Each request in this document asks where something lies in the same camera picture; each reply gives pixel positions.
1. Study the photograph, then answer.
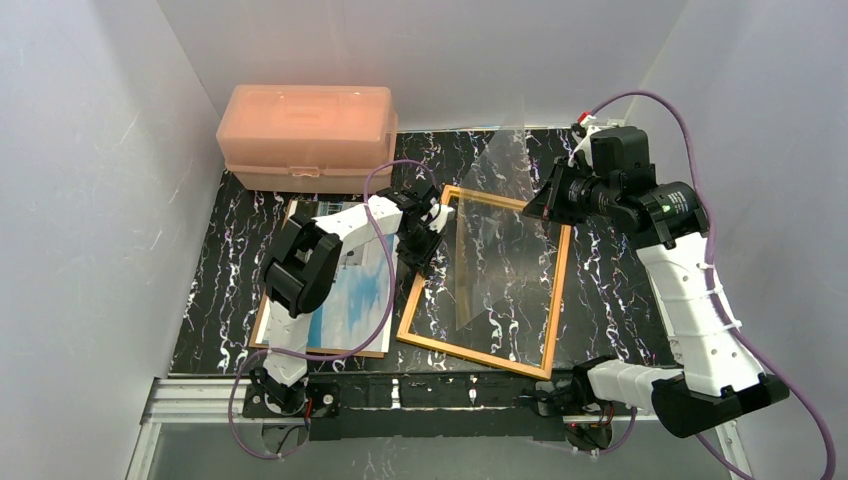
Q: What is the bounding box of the clear acrylic frame sheet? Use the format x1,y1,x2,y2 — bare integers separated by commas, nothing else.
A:
453,97,557,334

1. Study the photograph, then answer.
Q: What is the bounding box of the yellow wooden picture frame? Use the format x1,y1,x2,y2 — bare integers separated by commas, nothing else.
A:
396,186,571,380

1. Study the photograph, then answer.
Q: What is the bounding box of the sky and building photo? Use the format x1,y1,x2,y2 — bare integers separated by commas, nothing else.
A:
256,198,399,355

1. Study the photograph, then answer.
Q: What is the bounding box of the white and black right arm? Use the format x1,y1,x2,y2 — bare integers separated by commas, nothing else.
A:
524,126,790,438

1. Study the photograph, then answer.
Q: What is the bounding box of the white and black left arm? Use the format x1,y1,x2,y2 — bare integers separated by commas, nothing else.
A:
250,187,455,414

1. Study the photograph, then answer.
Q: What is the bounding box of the pink plastic storage box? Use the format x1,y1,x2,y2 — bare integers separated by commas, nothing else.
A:
216,85,398,194

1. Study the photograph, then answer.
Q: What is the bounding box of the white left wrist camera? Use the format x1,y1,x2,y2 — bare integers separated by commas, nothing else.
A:
424,203,456,233

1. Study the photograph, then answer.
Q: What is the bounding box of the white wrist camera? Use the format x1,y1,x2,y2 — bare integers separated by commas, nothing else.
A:
424,203,456,233
568,111,609,167

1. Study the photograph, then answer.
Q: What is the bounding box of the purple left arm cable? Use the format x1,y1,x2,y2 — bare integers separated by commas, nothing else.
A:
227,158,440,462

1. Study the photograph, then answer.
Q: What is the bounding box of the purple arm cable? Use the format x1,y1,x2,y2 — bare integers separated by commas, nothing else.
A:
582,90,837,480
227,158,440,462

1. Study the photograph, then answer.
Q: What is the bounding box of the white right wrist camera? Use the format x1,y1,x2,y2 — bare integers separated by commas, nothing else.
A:
568,111,609,167

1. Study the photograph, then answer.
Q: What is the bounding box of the brown frame backing board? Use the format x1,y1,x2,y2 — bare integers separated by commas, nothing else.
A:
248,198,387,360

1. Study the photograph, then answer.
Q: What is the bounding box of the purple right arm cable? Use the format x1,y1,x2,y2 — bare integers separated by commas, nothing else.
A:
582,90,837,480

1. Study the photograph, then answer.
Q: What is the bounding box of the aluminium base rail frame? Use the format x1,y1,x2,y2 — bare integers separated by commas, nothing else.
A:
125,119,757,480

